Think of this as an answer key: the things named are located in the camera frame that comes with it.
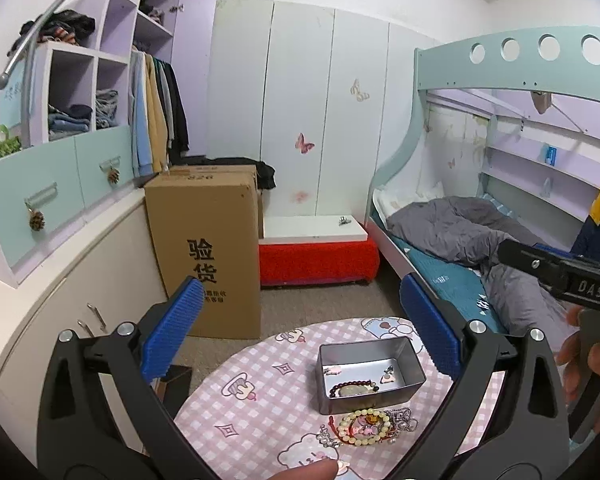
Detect white panel wardrobe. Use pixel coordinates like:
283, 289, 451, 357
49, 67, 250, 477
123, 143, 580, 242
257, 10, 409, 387
206, 0, 433, 226

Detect beige cabinet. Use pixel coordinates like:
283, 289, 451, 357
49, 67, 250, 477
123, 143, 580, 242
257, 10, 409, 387
0, 194, 183, 411

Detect silver cabinet door handles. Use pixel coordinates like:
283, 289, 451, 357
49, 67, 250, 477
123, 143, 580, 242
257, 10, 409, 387
76, 302, 109, 339

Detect pink checked tablecloth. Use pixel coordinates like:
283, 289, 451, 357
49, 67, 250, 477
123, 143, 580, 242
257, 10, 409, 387
172, 316, 512, 480

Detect white bench top board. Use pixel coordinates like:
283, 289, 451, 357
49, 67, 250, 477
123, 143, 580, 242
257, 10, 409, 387
261, 215, 370, 245

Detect dark clothes pile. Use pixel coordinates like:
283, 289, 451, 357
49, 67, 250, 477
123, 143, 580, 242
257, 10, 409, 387
19, 8, 96, 47

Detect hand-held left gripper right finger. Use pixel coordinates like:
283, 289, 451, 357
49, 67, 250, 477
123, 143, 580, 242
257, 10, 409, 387
399, 272, 571, 480

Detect grey duvet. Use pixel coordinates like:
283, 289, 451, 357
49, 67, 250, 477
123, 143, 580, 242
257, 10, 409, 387
385, 195, 572, 347

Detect orange multicolour bead bracelet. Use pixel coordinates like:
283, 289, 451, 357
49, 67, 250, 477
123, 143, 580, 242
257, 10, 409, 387
370, 412, 400, 440

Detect red fuzzy bench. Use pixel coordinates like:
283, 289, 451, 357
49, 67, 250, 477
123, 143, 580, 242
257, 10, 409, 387
258, 238, 381, 289

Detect silver chain necklace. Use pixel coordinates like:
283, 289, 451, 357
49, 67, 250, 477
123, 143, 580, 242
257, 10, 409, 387
384, 406, 422, 434

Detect hanging black jacket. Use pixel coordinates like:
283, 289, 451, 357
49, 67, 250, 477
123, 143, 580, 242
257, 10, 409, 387
166, 62, 190, 155

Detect dark bead bracelet jade stone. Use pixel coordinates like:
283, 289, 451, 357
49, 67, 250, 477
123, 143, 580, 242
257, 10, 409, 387
329, 381, 381, 399

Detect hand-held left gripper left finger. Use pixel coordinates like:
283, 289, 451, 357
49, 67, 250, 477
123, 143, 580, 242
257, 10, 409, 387
37, 276, 216, 480

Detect curved metal rail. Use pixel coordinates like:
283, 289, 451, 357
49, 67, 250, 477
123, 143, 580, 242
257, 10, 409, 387
0, 0, 112, 89

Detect navy yellow jacket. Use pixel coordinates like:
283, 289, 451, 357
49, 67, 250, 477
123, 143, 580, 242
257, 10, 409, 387
570, 149, 600, 272

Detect hanging yellow shirt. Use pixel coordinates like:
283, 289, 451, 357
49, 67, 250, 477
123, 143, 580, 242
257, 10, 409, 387
145, 55, 171, 174

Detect black table leg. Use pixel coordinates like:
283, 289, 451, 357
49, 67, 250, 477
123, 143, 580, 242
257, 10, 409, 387
157, 366, 194, 418

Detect clothes on high shelf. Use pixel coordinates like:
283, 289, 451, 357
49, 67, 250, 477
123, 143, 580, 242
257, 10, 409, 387
138, 0, 166, 24

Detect folded grey clothes stack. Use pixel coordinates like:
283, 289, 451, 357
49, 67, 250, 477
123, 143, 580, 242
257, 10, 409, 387
95, 88, 120, 131

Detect folded blue jeans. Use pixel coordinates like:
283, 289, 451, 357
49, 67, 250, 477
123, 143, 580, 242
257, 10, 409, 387
47, 104, 94, 141

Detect teal bunk bed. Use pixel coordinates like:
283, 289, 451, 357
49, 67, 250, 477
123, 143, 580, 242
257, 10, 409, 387
366, 26, 600, 343

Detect large printed cardboard box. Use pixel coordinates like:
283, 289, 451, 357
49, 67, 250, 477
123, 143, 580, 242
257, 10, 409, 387
144, 172, 262, 340

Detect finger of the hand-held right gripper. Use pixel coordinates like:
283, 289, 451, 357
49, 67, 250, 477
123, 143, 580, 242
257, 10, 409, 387
497, 239, 569, 295

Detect silver pearl bracelet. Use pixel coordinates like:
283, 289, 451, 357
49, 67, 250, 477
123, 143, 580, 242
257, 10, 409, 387
317, 425, 342, 450

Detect teal drawer unit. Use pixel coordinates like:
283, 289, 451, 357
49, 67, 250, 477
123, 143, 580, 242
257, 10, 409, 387
0, 125, 147, 288

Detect purple open shelf unit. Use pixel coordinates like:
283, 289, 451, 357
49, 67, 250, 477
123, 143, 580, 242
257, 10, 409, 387
27, 0, 219, 181

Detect white pillow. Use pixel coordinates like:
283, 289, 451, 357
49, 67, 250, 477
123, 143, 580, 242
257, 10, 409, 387
372, 182, 444, 222

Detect teal bed sheet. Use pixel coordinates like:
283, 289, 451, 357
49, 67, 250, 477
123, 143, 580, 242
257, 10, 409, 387
392, 236, 512, 337

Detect grey metal tin box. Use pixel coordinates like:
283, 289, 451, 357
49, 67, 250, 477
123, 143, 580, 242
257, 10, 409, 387
316, 336, 427, 416

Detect person's right hand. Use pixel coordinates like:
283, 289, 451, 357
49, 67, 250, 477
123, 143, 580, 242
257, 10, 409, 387
555, 304, 600, 406

